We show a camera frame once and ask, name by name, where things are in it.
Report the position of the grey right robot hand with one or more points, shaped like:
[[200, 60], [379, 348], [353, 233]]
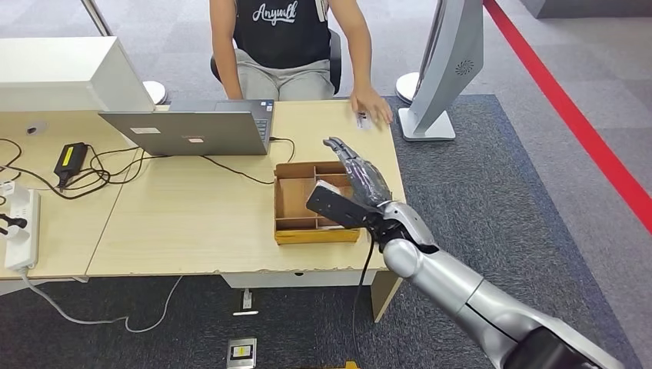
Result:
[[364, 178]]

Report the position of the person's left hand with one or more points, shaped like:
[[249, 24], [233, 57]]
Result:
[[372, 104]]

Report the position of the white ID card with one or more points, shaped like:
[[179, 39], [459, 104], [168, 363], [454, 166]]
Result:
[[362, 121]]

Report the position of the person's left forearm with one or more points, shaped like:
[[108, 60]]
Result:
[[359, 56]]

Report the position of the person's right forearm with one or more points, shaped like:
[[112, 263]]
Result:
[[229, 76]]

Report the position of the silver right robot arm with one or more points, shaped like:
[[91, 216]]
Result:
[[448, 280]]

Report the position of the person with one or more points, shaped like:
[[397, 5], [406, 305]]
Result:
[[280, 40]]

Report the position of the round white stand base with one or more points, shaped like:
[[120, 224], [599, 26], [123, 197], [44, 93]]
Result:
[[156, 91], [406, 87]]

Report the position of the wooden compartment box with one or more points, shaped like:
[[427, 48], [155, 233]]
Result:
[[293, 198]]

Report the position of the grey kiosk display stand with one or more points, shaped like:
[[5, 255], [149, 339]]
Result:
[[448, 61]]

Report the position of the white under-desk beam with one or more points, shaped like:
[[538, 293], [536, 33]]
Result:
[[305, 280]]

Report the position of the dark grey carpet mat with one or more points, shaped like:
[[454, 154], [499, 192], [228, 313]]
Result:
[[484, 178]]

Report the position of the wooden desk leg panel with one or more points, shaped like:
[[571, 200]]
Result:
[[382, 300]]

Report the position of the small white floor fitting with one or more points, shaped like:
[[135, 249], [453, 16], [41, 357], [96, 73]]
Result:
[[247, 300]]

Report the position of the grey laptop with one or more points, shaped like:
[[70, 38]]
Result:
[[188, 132]]

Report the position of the yellow floor tape strip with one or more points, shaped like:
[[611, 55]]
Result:
[[350, 365]]

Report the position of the silver floor socket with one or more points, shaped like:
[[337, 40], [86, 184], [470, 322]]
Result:
[[242, 353]]

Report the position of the grey low platform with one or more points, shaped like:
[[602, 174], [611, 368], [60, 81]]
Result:
[[586, 7]]

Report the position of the metal pole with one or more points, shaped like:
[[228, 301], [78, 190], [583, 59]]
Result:
[[97, 18]]

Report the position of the black power adapter yellow label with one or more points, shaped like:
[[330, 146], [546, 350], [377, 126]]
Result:
[[70, 159]]

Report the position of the white box housing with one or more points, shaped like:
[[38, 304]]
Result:
[[51, 71]]

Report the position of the white power strip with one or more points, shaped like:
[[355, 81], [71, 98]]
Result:
[[24, 244]]

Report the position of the black plug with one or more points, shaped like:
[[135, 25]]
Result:
[[15, 222]]

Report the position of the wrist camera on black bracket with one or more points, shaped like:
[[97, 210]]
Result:
[[336, 209]]

